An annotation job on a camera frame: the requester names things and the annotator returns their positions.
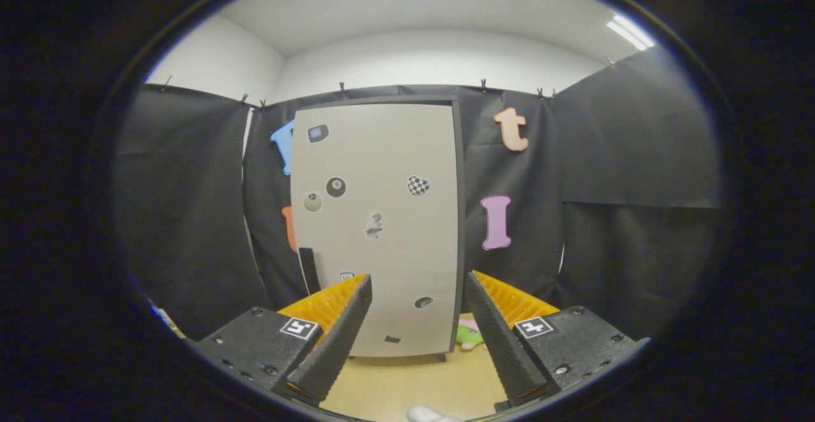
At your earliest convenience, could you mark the green and pink plush toy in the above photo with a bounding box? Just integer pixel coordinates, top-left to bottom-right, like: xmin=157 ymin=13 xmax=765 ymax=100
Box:
xmin=455 ymin=319 xmax=486 ymax=351

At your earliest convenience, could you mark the grey shoe cabinet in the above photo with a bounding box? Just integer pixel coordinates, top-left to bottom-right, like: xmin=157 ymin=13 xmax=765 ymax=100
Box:
xmin=290 ymin=95 xmax=467 ymax=362

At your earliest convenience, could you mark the light grey shoe cabinet door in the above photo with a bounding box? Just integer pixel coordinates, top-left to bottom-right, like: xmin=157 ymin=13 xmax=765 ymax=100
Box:
xmin=290 ymin=102 xmax=458 ymax=358

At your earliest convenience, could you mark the ceiling light panel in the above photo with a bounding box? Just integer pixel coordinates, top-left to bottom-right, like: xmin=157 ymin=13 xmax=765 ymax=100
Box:
xmin=606 ymin=15 xmax=656 ymax=51

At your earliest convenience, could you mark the black backdrop cloth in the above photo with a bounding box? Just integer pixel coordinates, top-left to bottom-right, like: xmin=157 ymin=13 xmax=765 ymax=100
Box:
xmin=113 ymin=46 xmax=723 ymax=341

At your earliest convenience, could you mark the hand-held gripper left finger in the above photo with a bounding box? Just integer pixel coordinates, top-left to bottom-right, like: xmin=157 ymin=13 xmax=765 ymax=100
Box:
xmin=190 ymin=273 xmax=373 ymax=407

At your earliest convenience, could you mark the white rounded object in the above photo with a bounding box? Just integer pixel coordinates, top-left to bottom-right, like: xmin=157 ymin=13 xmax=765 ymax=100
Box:
xmin=406 ymin=405 xmax=464 ymax=422

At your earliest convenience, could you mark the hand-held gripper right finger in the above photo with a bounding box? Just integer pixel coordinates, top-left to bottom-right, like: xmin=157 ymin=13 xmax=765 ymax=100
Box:
xmin=464 ymin=271 xmax=651 ymax=408

